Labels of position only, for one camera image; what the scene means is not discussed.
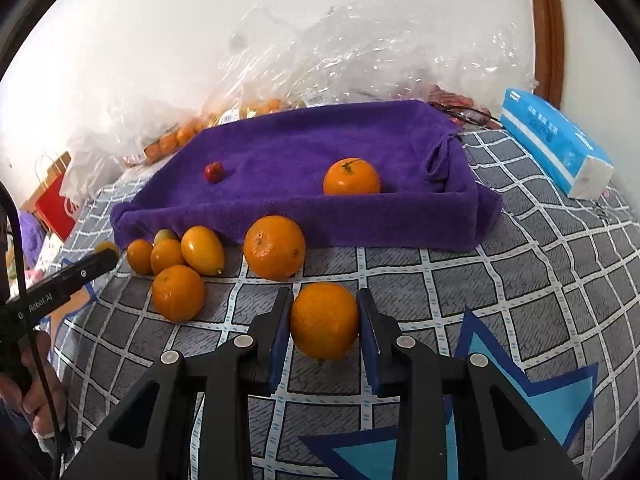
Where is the clear bag of yellow fruit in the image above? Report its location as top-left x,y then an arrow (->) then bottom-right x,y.
205,92 -> 303,126

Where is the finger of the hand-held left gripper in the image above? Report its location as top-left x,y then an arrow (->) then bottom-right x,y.
30,249 -> 119,301

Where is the red paper bag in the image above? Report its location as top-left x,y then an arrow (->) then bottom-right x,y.
32,152 -> 83,243

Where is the purple cloth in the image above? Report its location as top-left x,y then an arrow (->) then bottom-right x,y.
17,210 -> 48,267

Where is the red packet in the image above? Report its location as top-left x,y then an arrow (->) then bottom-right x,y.
427,85 -> 488,126

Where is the clear bag of oranges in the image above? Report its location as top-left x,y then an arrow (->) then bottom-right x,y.
125,107 -> 216,166

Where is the large clear plastic bag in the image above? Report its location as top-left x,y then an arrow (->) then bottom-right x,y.
210,0 -> 538,111

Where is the small oval orange tangerine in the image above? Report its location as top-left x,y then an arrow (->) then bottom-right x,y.
180,225 -> 226,276

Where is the blue tissue pack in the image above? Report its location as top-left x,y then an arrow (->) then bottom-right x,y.
500,88 -> 614,199

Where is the purple towel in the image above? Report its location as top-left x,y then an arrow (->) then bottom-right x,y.
110,100 -> 503,252

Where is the white plastic bag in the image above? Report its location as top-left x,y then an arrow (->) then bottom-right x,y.
60,127 -> 133,211

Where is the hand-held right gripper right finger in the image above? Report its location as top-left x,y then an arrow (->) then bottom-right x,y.
356,287 -> 586,480

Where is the brown wooden door frame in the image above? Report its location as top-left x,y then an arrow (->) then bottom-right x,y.
525,0 -> 566,111

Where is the black cable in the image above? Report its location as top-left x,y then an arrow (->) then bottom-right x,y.
20,325 -> 73,480

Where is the grey checked blanket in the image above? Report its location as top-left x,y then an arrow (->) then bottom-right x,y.
50,127 -> 640,480

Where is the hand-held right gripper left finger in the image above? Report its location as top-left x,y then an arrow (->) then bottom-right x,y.
60,287 -> 296,480

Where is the large orange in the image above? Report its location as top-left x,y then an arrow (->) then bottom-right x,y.
243,215 -> 307,282
323,157 -> 382,196
290,282 -> 361,361

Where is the medium orange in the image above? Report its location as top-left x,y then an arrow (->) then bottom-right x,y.
151,264 -> 206,323

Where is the person's left hand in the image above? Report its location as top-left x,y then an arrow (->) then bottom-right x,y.
0,332 -> 68,456

